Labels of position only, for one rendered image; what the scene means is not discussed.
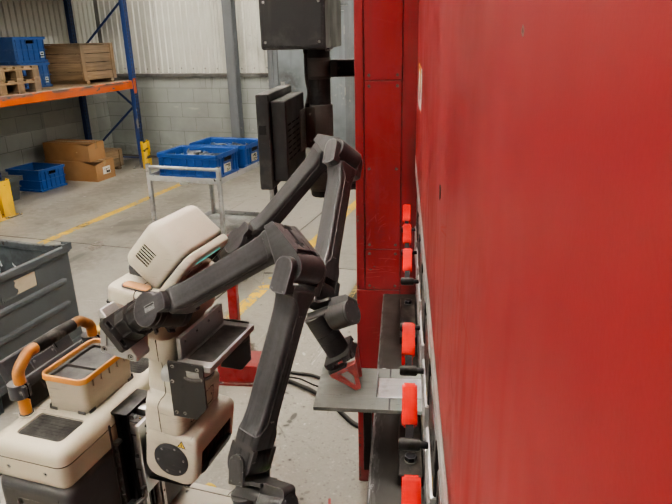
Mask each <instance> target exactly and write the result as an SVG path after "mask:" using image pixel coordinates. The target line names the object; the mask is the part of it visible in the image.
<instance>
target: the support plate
mask: <svg viewBox="0 0 672 504"><path fill-rule="evenodd" d="M361 370H362V377H360V378H359V379H360V385H361V388H360V389H358V390H354V389H353V388H351V387H349V386H348V385H346V384H344V383H342V382H340V381H338V380H336V379H334V378H332V377H331V376H330V375H329V373H328V371H329V370H326V368H325V367H323V368H322V373H321V377H320V381H319V385H318V389H317V393H316V397H315V401H314V406H313V410H317V411H340V412H364V413H387V414H402V399H395V398H394V399H391V400H390V410H388V406H389V398H376V388H377V371H378V378H390V369H375V368H361ZM340 375H342V376H343V377H345V378H346V379H348V380H349V381H350V382H352V383H353V384H356V383H355V378H354V376H353V375H352V374H351V373H349V372H348V371H346V372H344V373H342V374H340ZM391 378H396V379H422V376H420V374H417V375H416V376H400V369H392V373H391ZM417 415H422V399H417Z"/></svg>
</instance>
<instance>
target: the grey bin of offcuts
mask: <svg viewBox="0 0 672 504"><path fill-rule="evenodd" d="M70 249H72V246H71V242H61V244H54V245H50V244H40V243H29V242H21V241H14V240H6V239H0V360H2V359H4V358H5V357H7V356H9V355H10V354H12V353H14V352H15V351H17V350H19V349H20V348H22V347H24V346H25V345H27V344H29V343H30V342H32V341H33V340H35V339H37V338H38V337H40V336H42V335H43V334H45V333H47V332H48V331H50V330H52V329H53V328H55V327H57V326H59V325H61V324H62V323H64V322H66V321H67V320H69V319H72V318H74V317H76V316H79V311H78V305H77V300H76V294H75V289H74V283H73V277H72V272H71V266H70V261H69V255H68V252H69V251H70ZM83 333H84V332H83V331H82V328H81V326H79V327H78V328H77V329H76V330H74V331H73V332H71V333H69V335H70V337H71V339H72V341H73V342H74V344H75V343H76V342H78V341H79V340H81V335H82V334H83ZM6 393H8V390H7V384H6V383H5V381H4V380H3V378H2V376H1V375H0V415H1V414H3V413H4V408H3V404H2V400H1V397H2V396H3V395H5V394H6Z"/></svg>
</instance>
